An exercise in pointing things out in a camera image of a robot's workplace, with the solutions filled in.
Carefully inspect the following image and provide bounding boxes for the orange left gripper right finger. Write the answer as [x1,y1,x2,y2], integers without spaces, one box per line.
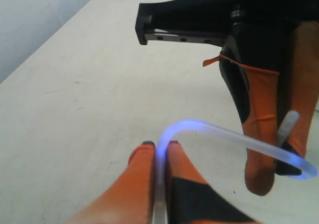
[166,141,258,224]

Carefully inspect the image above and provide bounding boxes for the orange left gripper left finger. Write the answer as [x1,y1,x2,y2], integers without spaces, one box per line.
[65,141,156,224]

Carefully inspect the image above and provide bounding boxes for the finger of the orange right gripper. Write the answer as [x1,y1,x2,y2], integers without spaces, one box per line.
[203,24,281,197]
[274,21,319,158]

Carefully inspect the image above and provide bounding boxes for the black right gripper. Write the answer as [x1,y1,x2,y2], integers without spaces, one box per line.
[135,0,319,47]

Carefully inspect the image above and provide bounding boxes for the thin translucent plastic tube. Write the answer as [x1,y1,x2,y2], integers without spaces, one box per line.
[153,111,318,224]

